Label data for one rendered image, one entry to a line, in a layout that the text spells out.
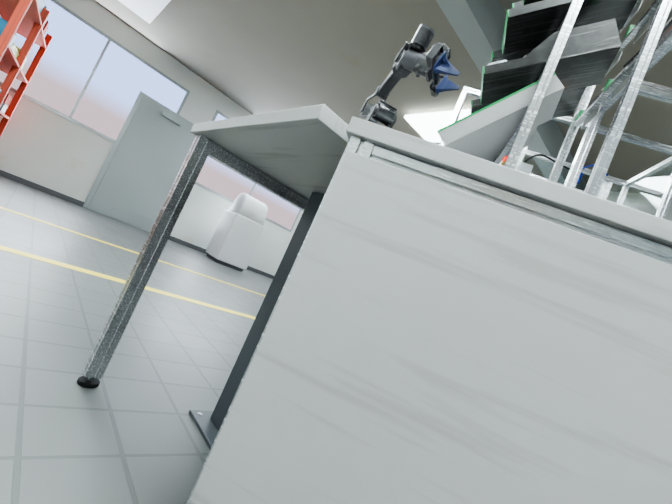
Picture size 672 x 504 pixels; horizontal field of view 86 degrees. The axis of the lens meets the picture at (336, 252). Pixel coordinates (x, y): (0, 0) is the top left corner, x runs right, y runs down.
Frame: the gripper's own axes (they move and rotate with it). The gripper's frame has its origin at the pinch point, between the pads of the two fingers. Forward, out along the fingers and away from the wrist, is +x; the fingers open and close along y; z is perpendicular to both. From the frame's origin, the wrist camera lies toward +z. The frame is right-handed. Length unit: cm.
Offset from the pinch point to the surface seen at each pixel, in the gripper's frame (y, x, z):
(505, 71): -20.7, 20.5, -5.7
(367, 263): -48, 31, -62
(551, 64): -24.0, 29.2, -2.5
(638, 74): -21.0, 44.7, 4.3
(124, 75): 270, -599, -53
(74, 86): 226, -607, -113
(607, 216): -43, 54, -36
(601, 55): -19.4, 36.0, 6.9
